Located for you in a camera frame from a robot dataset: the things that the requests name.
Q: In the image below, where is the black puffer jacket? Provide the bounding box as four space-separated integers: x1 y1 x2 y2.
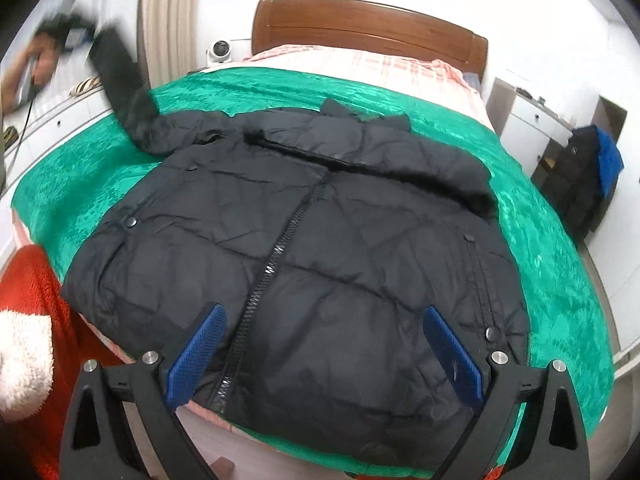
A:
63 28 529 471

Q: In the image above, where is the person's left hand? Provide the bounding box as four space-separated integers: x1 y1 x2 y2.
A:
25 32 61 88

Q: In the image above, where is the red fleece blanket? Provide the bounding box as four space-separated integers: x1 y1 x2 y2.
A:
1 245 122 479

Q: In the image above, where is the white dresser left side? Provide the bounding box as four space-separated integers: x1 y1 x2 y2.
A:
1 77 111 198

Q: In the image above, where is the beige curtain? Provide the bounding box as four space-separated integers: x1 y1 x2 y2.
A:
138 0 198 88

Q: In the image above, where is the small white desk fan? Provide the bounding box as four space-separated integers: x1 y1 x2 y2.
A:
205 39 231 65

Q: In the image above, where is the green satin bedspread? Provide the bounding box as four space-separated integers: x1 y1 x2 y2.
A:
8 65 615 480

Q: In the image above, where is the black coat on chair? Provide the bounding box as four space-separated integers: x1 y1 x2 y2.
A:
541 125 617 244

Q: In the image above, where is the blue garment on chair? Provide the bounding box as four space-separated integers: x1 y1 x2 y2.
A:
596 128 624 197

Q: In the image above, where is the white nightstand with drawer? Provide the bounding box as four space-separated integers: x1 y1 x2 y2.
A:
486 78 572 178

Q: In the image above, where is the brown wooden headboard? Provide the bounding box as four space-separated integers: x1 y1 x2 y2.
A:
250 0 488 77

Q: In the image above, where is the pink plaid bed sheet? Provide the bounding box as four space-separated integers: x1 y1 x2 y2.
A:
240 43 497 131

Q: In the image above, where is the white wardrobe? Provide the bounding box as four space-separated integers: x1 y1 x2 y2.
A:
579 23 639 353

